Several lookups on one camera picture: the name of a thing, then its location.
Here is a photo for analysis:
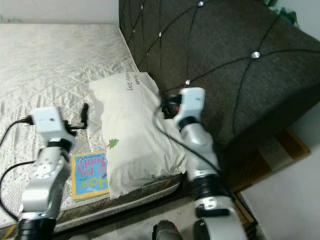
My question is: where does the white pillow green leaf print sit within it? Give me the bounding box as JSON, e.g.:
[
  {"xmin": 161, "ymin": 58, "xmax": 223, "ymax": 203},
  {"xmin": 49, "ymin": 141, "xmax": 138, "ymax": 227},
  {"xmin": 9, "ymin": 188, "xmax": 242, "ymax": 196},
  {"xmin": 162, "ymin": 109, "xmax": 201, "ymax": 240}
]
[{"xmin": 89, "ymin": 71, "xmax": 191, "ymax": 200}]

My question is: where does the blue yellow children's book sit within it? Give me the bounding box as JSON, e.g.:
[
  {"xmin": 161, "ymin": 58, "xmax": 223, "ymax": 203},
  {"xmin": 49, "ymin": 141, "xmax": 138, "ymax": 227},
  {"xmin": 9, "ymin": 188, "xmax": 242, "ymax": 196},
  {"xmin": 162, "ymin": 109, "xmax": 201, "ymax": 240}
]
[{"xmin": 71, "ymin": 151, "xmax": 111, "ymax": 201}]

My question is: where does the white quilted mattress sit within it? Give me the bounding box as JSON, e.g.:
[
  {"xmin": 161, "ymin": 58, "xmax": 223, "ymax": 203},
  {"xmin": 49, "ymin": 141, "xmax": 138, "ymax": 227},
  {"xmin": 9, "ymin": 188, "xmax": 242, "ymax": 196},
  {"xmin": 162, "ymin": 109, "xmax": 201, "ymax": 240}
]
[{"xmin": 0, "ymin": 22, "xmax": 183, "ymax": 231}]

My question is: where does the dark tufted headboard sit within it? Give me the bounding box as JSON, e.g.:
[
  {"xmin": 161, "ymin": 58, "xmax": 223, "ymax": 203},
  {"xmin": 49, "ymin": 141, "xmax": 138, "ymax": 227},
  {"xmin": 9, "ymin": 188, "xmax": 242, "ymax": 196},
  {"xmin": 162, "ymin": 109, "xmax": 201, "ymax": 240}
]
[{"xmin": 118, "ymin": 0, "xmax": 320, "ymax": 161}]

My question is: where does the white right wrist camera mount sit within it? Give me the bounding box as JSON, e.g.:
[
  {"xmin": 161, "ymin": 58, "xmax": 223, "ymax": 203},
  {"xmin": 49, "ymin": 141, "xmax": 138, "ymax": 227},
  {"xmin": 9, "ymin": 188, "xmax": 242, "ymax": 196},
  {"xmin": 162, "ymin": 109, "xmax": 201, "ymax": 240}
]
[{"xmin": 175, "ymin": 87, "xmax": 207, "ymax": 128}]

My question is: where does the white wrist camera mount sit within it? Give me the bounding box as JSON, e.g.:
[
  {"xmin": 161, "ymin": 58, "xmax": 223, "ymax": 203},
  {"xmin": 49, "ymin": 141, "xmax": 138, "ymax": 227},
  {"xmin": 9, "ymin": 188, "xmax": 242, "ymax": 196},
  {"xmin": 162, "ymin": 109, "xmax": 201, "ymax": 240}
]
[
  {"xmin": 175, "ymin": 87, "xmax": 207, "ymax": 128},
  {"xmin": 31, "ymin": 106, "xmax": 72, "ymax": 146}
]

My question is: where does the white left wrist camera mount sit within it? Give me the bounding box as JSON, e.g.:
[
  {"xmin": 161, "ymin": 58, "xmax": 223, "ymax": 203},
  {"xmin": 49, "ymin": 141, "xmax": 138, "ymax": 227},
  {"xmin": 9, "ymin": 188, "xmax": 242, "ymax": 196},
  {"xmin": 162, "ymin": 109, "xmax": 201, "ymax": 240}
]
[{"xmin": 31, "ymin": 106, "xmax": 72, "ymax": 146}]

